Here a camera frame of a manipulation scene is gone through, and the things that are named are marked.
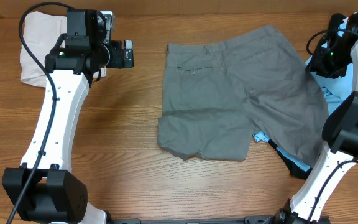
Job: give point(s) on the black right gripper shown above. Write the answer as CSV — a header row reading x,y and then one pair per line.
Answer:
x,y
317,66

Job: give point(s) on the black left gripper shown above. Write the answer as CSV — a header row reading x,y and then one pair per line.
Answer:
x,y
117,61

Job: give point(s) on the grey shorts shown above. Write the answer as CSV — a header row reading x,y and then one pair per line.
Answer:
x,y
216,97

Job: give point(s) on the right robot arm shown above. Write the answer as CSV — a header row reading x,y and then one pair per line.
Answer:
x,y
340,136

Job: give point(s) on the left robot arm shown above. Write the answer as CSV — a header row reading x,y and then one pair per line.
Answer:
x,y
43,188

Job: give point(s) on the light blue shirt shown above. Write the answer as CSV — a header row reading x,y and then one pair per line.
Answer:
x,y
334,87

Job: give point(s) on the folded beige shorts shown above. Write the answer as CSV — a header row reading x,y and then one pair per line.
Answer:
x,y
41,33

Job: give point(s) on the black garment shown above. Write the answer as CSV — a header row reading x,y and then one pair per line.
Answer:
x,y
294,168

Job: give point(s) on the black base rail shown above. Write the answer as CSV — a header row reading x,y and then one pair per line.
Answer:
x,y
245,220

